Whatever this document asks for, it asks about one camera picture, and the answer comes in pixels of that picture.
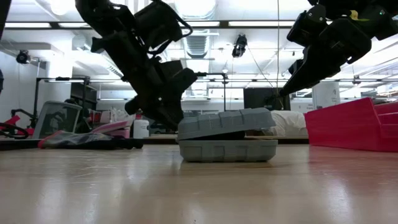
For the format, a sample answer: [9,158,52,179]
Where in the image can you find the grey plastic tool case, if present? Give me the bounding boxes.
[177,107,279,163]

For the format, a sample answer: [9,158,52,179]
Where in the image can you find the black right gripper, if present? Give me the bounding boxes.
[279,0,398,97]

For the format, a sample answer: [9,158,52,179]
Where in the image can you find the red black equipment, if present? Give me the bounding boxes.
[0,108,37,140]

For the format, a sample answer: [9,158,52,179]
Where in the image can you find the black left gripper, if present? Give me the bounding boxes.
[90,30,199,131]

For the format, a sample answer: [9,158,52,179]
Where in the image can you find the black computer monitor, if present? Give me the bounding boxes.
[243,87,292,111]

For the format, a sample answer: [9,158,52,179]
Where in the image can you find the black overhead light bar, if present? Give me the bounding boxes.
[4,19,333,30]

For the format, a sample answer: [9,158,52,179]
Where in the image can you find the small white block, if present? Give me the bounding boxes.
[132,119,150,139]

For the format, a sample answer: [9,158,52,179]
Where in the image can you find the pink flat package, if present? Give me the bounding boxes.
[91,120,131,139]

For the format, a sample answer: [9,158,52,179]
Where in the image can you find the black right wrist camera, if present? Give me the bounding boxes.
[285,4,328,48]

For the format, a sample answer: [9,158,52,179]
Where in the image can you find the white round column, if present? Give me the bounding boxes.
[312,81,341,109]

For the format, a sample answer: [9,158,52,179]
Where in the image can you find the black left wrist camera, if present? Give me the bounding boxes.
[133,0,194,56]

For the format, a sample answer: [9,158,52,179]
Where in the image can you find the red plastic bin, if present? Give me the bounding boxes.
[303,97,398,152]

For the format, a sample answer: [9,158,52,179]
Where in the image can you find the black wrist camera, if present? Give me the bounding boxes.
[285,4,328,48]
[133,0,194,56]

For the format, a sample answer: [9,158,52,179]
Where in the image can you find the white frame office chair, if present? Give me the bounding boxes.
[32,100,83,140]

